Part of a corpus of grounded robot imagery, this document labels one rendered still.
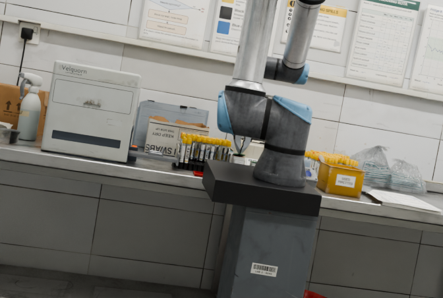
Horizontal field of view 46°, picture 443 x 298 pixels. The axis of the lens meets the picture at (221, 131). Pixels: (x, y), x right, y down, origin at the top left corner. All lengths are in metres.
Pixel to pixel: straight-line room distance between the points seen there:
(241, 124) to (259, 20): 0.29
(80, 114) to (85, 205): 0.78
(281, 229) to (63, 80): 0.84
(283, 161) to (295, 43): 0.41
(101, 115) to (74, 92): 0.11
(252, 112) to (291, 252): 0.39
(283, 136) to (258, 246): 0.30
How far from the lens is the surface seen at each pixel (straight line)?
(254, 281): 1.46
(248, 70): 1.44
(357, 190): 1.96
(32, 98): 2.02
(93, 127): 1.77
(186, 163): 1.86
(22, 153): 1.78
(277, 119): 1.43
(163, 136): 2.06
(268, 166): 1.45
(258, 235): 1.42
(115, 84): 1.76
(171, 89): 2.40
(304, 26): 1.61
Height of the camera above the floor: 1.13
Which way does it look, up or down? 3 degrees down
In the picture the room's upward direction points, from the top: 10 degrees clockwise
